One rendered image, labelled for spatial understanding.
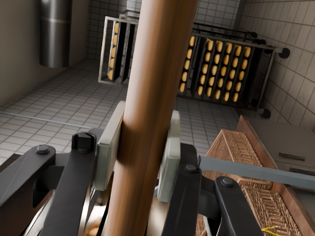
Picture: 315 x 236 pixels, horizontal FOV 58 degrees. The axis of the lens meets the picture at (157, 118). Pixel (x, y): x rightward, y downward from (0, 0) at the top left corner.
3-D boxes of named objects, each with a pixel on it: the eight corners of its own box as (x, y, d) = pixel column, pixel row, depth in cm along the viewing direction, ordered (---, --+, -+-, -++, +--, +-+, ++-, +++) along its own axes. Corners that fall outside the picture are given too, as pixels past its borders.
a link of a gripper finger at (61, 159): (85, 199, 14) (24, 188, 14) (106, 150, 19) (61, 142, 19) (87, 173, 13) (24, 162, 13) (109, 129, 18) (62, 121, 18)
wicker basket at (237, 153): (243, 261, 147) (191, 252, 146) (225, 193, 199) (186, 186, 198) (274, 183, 128) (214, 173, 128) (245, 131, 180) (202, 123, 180)
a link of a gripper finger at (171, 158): (166, 155, 15) (180, 158, 15) (170, 108, 21) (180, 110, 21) (156, 201, 16) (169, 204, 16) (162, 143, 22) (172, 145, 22)
